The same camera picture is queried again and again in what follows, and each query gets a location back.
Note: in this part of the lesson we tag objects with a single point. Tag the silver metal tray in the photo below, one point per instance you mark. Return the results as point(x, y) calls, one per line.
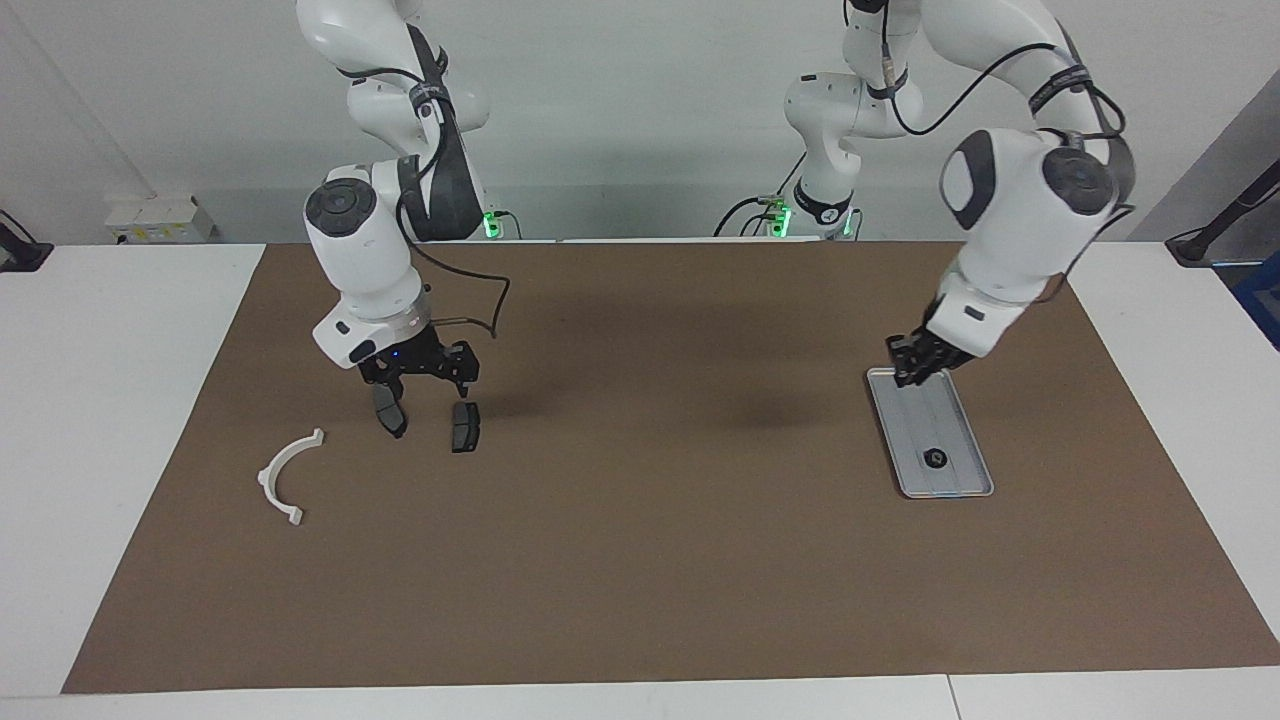
point(945, 485)

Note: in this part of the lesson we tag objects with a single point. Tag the brown table mat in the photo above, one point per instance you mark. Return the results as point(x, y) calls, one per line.
point(640, 560)

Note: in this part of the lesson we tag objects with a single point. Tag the curved dark grey brake pad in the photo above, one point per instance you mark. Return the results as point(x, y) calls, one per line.
point(392, 418)

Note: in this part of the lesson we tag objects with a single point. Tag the black stand with pole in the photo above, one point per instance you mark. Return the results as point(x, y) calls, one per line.
point(1195, 245)

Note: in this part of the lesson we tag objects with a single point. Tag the white power strip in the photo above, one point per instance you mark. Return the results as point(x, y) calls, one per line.
point(160, 220)

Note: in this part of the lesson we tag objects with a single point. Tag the blue box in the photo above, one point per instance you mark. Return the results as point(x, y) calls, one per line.
point(1262, 300)

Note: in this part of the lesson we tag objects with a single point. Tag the large black bearing gear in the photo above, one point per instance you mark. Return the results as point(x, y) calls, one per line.
point(934, 459)

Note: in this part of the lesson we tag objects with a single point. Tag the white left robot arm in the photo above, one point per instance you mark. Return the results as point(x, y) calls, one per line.
point(1010, 230)

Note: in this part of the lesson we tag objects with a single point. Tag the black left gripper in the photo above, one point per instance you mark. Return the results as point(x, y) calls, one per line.
point(948, 345)

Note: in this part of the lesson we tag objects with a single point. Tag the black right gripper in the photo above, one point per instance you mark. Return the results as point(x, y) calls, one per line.
point(405, 355)

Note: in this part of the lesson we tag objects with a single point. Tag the black clamp mount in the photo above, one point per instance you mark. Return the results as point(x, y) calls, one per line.
point(20, 255)

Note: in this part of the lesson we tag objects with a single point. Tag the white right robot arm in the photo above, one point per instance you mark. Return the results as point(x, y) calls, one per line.
point(360, 250)

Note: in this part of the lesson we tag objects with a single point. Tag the rectangular dark grey brake pad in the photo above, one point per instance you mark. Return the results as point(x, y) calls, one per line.
point(465, 428)

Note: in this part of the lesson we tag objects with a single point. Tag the white curved plastic bracket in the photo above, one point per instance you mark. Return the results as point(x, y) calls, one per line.
point(272, 470)

